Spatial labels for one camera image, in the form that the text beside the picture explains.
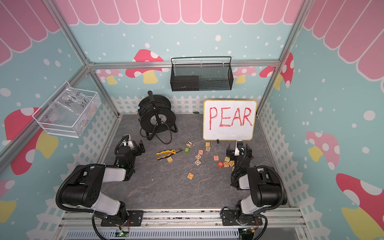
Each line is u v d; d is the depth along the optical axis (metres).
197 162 0.92
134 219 0.74
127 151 0.73
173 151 0.97
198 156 0.95
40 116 0.62
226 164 0.92
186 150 0.99
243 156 0.75
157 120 0.92
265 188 0.49
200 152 0.97
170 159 0.94
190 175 0.87
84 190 0.45
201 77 0.93
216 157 0.94
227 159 0.94
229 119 0.97
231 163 0.92
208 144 1.02
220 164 0.92
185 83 0.84
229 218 0.74
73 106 0.73
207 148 0.99
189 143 1.02
